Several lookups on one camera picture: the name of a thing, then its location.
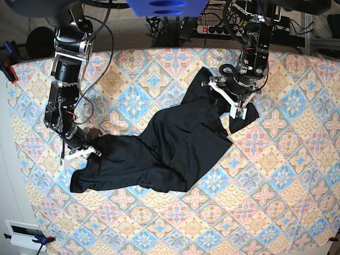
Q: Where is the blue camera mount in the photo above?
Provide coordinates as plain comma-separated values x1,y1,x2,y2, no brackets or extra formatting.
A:
126,0,208,18

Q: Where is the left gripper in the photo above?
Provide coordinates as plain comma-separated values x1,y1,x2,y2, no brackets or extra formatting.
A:
201,62,268,121

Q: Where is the black t-shirt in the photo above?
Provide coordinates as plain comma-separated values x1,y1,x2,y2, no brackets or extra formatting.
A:
70,68,259,193

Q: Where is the white power strip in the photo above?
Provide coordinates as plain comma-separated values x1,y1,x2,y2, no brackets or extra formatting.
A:
198,24,266,37

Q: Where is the black round stool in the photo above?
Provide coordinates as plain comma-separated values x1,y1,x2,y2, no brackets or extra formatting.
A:
26,27,55,59

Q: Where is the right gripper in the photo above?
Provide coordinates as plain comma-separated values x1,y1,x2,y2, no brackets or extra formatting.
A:
53,121,102,168

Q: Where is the white wall vent box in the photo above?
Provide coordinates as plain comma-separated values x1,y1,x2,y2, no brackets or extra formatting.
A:
5,219,44,251

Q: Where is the patterned colourful tablecloth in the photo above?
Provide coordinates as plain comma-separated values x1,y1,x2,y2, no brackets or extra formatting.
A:
5,53,339,254

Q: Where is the red blue clamp top left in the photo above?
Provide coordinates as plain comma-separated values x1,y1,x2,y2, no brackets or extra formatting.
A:
1,41,19,84

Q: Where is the blue clamp bottom left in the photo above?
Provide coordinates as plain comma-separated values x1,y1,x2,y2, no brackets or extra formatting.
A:
3,233,55,245

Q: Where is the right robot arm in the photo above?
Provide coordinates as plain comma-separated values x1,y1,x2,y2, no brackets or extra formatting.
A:
44,5,101,168

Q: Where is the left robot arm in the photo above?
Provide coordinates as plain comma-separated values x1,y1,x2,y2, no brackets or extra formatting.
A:
201,1,276,120

